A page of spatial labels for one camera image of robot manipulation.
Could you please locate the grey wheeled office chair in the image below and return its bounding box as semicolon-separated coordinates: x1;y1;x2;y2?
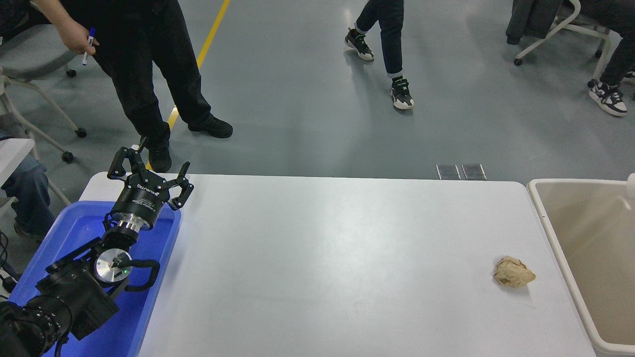
0;0;87;164

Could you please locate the white blue marker pen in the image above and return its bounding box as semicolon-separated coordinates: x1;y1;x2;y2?
81;27;96;66

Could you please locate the dark grey jacket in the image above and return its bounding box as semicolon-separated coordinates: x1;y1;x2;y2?
505;0;566;45

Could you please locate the seated person with sneakers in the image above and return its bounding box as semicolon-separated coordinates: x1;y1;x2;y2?
578;0;635;117

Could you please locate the person's hand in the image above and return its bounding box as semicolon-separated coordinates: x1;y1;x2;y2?
63;22;100;55

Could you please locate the standing person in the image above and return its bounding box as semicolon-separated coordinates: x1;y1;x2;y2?
30;0;234;173

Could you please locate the crumpled tan paper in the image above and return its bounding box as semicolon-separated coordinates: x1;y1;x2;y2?
493;256;537;289

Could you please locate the seated person in jeans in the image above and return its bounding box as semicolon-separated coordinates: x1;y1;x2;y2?
0;154;56;243

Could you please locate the blue plastic tray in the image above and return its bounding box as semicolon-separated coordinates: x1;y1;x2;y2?
7;200;183;357

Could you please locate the small white side table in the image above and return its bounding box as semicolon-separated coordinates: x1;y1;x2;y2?
0;137;36;188

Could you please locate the walking person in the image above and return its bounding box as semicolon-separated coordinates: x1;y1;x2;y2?
344;0;415;111

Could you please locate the black floor cable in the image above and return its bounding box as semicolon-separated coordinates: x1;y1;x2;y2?
0;231;20;298

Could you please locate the large pale bin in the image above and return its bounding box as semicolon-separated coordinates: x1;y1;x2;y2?
527;179;635;357

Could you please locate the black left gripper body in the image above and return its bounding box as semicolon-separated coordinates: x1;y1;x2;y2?
111;172;169;223

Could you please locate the white framed wheeled chair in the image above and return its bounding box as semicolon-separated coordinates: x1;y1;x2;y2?
513;0;621;87

